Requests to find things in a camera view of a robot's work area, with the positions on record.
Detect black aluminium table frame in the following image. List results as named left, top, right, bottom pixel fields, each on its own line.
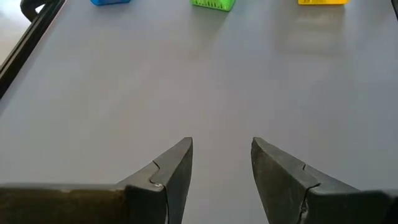
left=0, top=0, right=67, bottom=100

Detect green plastic basket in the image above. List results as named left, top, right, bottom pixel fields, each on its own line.
left=190, top=0, right=236, bottom=12

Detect grey table mat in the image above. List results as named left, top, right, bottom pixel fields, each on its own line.
left=0, top=0, right=398, bottom=224

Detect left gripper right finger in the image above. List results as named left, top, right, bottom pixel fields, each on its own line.
left=250, top=136, right=398, bottom=224

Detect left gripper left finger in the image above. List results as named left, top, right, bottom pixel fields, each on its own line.
left=0, top=136, right=194, bottom=224

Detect yellow plastic basket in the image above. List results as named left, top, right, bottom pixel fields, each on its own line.
left=297, top=0, right=351, bottom=6

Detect blue plastic basket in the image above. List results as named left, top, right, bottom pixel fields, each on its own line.
left=90, top=0, right=131, bottom=6

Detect black table clamp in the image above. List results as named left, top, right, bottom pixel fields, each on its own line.
left=19, top=0, right=53, bottom=22

